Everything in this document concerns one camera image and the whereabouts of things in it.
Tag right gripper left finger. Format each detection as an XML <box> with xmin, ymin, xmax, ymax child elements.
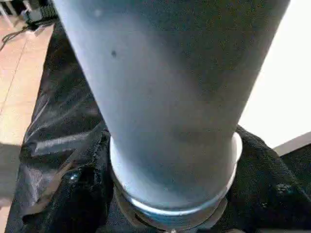
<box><xmin>5</xmin><ymin>127</ymin><xmax>116</xmax><ymax>233</ymax></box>

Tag white plastic table leg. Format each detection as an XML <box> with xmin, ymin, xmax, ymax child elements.
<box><xmin>51</xmin><ymin>0</ymin><xmax>292</xmax><ymax>232</ymax></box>

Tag white plastic table top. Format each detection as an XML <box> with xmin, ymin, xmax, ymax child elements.
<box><xmin>237</xmin><ymin>0</ymin><xmax>311</xmax><ymax>157</ymax></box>

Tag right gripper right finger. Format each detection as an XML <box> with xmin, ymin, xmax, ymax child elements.
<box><xmin>216</xmin><ymin>125</ymin><xmax>311</xmax><ymax>233</ymax></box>

